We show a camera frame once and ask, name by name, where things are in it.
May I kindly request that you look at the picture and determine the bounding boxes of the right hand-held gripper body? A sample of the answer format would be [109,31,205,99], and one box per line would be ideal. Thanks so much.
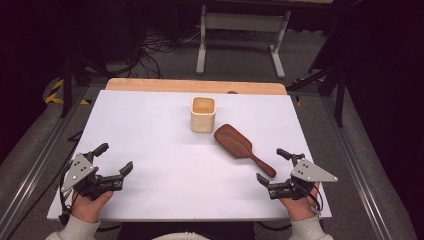
[267,152,339,201]

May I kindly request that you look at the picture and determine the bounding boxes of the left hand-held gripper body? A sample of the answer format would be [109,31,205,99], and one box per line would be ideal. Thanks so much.
[60,151,124,201]

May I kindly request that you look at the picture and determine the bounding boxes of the brown wooden spatula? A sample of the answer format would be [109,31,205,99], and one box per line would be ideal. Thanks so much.
[213,123,277,179]

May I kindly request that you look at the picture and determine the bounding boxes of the cream square cup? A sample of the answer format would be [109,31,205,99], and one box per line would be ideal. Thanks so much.
[190,96,217,134]

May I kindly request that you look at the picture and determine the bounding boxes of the person's right hand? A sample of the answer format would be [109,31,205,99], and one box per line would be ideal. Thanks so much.
[279,181,323,222]

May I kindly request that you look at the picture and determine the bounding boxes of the person's left hand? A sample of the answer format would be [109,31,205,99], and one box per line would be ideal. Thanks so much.
[70,166,115,224]

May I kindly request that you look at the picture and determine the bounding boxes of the white board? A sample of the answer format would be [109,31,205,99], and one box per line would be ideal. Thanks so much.
[47,89,333,223]

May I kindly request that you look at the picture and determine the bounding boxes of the black tripod stand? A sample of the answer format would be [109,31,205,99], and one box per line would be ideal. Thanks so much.
[287,63,348,128]
[59,54,112,119]

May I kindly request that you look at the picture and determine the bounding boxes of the yellow black hazard tape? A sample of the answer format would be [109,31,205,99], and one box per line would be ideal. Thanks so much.
[44,78,92,106]

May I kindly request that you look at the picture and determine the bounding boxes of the person's torso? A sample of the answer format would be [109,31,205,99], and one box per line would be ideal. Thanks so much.
[118,221,258,240]

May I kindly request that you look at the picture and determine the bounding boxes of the grey metal stand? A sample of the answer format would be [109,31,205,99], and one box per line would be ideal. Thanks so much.
[195,3,292,80]

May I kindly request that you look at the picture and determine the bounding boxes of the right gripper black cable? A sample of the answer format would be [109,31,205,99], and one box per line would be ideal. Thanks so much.
[304,184,325,215]

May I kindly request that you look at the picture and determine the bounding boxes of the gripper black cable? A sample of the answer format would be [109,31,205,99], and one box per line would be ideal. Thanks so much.
[304,184,325,215]
[57,163,76,225]

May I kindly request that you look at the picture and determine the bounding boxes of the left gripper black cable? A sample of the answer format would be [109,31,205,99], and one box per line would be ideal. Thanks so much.
[57,163,76,225]

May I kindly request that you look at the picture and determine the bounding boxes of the aluminium rail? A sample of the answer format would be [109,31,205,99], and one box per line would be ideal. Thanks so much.
[0,87,89,240]
[320,96,394,240]

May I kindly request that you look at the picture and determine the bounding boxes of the black floor cables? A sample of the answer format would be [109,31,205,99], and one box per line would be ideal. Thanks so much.
[131,28,203,80]

